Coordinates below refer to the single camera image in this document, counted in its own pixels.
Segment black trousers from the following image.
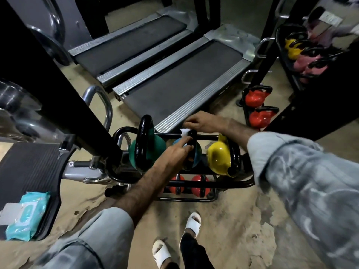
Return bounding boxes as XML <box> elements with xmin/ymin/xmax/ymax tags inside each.
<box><xmin>165</xmin><ymin>234</ymin><xmax>215</xmax><ymax>269</ymax></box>

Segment chrome machine housing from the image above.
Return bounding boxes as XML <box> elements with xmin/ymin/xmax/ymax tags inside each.
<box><xmin>0</xmin><ymin>79</ymin><xmax>66</xmax><ymax>144</ymax></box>

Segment white sandal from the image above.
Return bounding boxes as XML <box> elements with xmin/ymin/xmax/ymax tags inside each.
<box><xmin>152</xmin><ymin>239</ymin><xmax>172</xmax><ymax>269</ymax></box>
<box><xmin>179</xmin><ymin>212</ymin><xmax>202</xmax><ymax>248</ymax></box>

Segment person's right forearm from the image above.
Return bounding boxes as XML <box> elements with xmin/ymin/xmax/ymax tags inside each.
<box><xmin>223</xmin><ymin>118</ymin><xmax>260</xmax><ymax>152</ymax></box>

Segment pink kettlebell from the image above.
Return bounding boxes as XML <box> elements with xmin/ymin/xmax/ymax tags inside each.
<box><xmin>304</xmin><ymin>57</ymin><xmax>338</xmax><ymax>82</ymax></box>
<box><xmin>293</xmin><ymin>47</ymin><xmax>329</xmax><ymax>72</ymax></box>

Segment person's right hand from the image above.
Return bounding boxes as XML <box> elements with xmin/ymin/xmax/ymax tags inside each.
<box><xmin>184</xmin><ymin>110</ymin><xmax>226</xmax><ymax>135</ymax></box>

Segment black machine column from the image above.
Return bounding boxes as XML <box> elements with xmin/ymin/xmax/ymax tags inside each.
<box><xmin>0</xmin><ymin>0</ymin><xmax>122</xmax><ymax>167</ymax></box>

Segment yellow kettlebell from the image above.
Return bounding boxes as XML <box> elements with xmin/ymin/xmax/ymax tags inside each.
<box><xmin>284</xmin><ymin>32</ymin><xmax>309</xmax><ymax>61</ymax></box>
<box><xmin>206</xmin><ymin>134</ymin><xmax>242</xmax><ymax>178</ymax></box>

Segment green kettlebell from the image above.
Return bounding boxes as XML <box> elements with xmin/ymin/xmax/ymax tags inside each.
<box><xmin>128</xmin><ymin>115</ymin><xmax>168</xmax><ymax>173</ymax></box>

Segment black ribbed foot plate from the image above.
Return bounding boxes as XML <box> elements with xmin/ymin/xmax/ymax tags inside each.
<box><xmin>0</xmin><ymin>142</ymin><xmax>63</xmax><ymax>242</ymax></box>

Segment person's left hand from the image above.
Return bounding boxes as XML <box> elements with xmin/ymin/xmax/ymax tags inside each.
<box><xmin>153</xmin><ymin>136</ymin><xmax>195</xmax><ymax>180</ymax></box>

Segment red kettlebell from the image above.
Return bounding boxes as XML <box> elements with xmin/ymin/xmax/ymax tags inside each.
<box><xmin>243</xmin><ymin>86</ymin><xmax>273</xmax><ymax>108</ymax></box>
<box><xmin>168</xmin><ymin>174</ymin><xmax>186</xmax><ymax>195</ymax></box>
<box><xmin>191</xmin><ymin>175</ymin><xmax>210</xmax><ymax>198</ymax></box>
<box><xmin>249</xmin><ymin>106</ymin><xmax>280</xmax><ymax>129</ymax></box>

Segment grey patterned jacket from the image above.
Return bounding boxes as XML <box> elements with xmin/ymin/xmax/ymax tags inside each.
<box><xmin>30</xmin><ymin>132</ymin><xmax>359</xmax><ymax>269</ymax></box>

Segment chrome curved handle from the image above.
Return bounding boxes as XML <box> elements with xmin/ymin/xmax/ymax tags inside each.
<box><xmin>82</xmin><ymin>85</ymin><xmax>113</xmax><ymax>132</ymax></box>

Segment blue kettlebell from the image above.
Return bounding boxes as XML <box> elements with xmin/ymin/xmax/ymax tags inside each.
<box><xmin>172</xmin><ymin>130</ymin><xmax>203</xmax><ymax>172</ymax></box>

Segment silver machine base bracket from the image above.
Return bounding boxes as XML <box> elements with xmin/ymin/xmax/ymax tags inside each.
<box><xmin>62</xmin><ymin>160</ymin><xmax>113</xmax><ymax>185</ymax></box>

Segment grey treadmill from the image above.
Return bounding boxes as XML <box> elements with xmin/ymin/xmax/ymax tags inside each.
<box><xmin>112</xmin><ymin>24</ymin><xmax>261</xmax><ymax>135</ymax></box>
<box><xmin>68</xmin><ymin>7</ymin><xmax>197</xmax><ymax>90</ymax></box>

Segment chrome hook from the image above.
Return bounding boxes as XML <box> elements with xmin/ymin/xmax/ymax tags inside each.
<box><xmin>255</xmin><ymin>37</ymin><xmax>277</xmax><ymax>58</ymax></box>
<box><xmin>241</xmin><ymin>69</ymin><xmax>273</xmax><ymax>85</ymax></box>

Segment person's left forearm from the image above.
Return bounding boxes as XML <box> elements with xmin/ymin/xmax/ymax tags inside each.
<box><xmin>112</xmin><ymin>164</ymin><xmax>171</xmax><ymax>226</ymax></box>

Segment black upright post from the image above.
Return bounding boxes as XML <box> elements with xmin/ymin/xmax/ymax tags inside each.
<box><xmin>249</xmin><ymin>0</ymin><xmax>298</xmax><ymax>88</ymax></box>

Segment chrome curved bar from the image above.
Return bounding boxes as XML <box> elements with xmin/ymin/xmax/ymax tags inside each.
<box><xmin>26</xmin><ymin>0</ymin><xmax>72</xmax><ymax>66</ymax></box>

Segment teal wet wipes packet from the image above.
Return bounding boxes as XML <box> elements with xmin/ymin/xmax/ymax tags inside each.
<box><xmin>0</xmin><ymin>191</ymin><xmax>51</xmax><ymax>241</ymax></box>

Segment black kettlebell rack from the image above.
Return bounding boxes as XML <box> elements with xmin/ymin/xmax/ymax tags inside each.
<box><xmin>105</xmin><ymin>126</ymin><xmax>256</xmax><ymax>203</ymax></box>
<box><xmin>276</xmin><ymin>23</ymin><xmax>346</xmax><ymax>92</ymax></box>

